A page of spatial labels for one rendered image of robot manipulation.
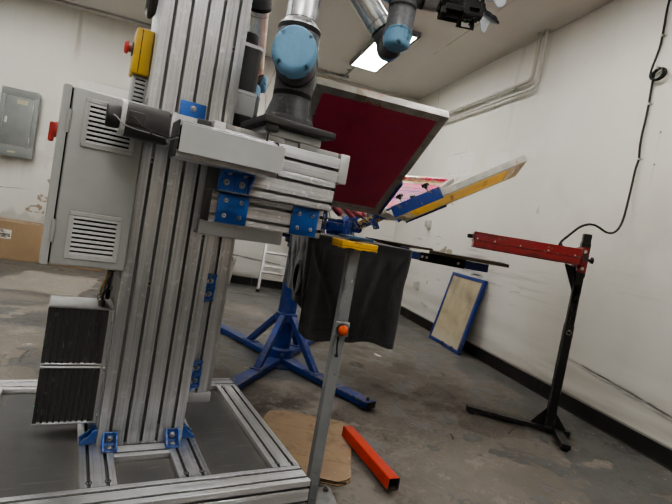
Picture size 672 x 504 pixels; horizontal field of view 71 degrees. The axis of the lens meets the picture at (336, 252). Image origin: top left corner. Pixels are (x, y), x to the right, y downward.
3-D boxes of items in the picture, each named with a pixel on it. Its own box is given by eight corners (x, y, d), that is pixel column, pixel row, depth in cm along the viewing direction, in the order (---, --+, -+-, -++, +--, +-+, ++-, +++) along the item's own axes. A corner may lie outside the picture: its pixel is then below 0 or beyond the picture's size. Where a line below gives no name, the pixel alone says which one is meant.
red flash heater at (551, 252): (567, 266, 300) (571, 247, 299) (586, 269, 255) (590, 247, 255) (469, 249, 315) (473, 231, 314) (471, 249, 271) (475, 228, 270)
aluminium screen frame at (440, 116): (449, 117, 199) (448, 111, 201) (316, 83, 183) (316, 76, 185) (378, 212, 265) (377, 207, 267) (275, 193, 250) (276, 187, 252)
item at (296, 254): (315, 315, 190) (329, 236, 188) (294, 312, 188) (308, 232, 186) (295, 294, 234) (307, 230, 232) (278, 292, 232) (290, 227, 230)
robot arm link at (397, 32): (404, 60, 137) (411, 21, 136) (412, 45, 125) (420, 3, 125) (377, 54, 136) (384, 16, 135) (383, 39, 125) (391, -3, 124)
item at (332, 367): (345, 526, 159) (396, 247, 154) (281, 526, 153) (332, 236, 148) (329, 488, 180) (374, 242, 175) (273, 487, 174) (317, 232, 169)
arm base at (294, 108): (273, 117, 131) (279, 82, 131) (255, 123, 144) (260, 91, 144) (320, 131, 139) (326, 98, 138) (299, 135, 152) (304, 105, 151)
